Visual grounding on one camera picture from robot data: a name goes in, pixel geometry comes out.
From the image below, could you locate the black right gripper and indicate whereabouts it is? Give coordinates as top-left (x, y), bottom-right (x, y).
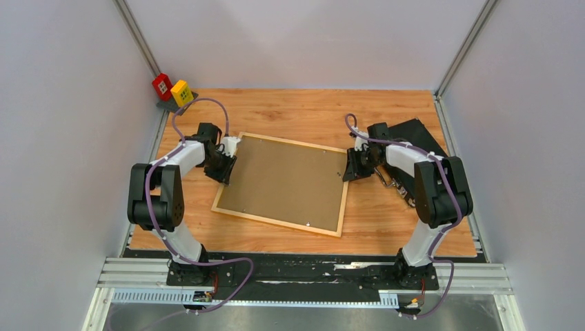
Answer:
top-left (344, 147), bottom-right (382, 182)

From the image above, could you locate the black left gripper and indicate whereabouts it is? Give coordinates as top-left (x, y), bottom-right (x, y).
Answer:
top-left (201, 149), bottom-right (238, 187)

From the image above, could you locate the brown cardboard backing sheet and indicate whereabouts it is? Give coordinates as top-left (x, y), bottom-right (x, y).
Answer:
top-left (215, 136), bottom-right (348, 233)

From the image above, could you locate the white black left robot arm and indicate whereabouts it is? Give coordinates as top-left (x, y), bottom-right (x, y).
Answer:
top-left (127, 123), bottom-right (241, 285)

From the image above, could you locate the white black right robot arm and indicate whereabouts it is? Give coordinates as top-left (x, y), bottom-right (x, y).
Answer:
top-left (342, 123), bottom-right (473, 288)

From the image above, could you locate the yellow toy house block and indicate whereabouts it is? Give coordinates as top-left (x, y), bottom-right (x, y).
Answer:
top-left (170, 79), bottom-right (195, 108)

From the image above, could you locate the red toy house block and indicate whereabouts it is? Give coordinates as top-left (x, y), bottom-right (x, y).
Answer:
top-left (151, 73), bottom-right (173, 101)

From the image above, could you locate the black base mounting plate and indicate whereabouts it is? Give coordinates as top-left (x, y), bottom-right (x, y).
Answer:
top-left (123, 248), bottom-right (488, 303)

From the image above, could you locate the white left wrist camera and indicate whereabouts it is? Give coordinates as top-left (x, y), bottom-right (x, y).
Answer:
top-left (220, 136), bottom-right (241, 157)

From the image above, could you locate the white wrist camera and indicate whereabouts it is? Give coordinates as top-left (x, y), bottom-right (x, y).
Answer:
top-left (220, 136), bottom-right (241, 157)
top-left (350, 131), bottom-right (368, 151)

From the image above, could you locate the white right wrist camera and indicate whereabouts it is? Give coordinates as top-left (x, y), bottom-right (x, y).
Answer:
top-left (350, 131), bottom-right (368, 151)

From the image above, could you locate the black ribbed frame backing board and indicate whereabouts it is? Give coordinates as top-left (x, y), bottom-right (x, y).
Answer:
top-left (372, 118), bottom-right (451, 209)

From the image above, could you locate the grey toy base plate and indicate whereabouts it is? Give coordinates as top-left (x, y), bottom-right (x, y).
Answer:
top-left (156, 97), bottom-right (181, 113)

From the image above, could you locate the aluminium rail right table edge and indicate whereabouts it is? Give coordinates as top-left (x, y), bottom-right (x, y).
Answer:
top-left (433, 95), bottom-right (490, 263)

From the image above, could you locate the aluminium front rail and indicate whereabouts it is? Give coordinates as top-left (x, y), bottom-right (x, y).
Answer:
top-left (83, 254), bottom-right (524, 330)

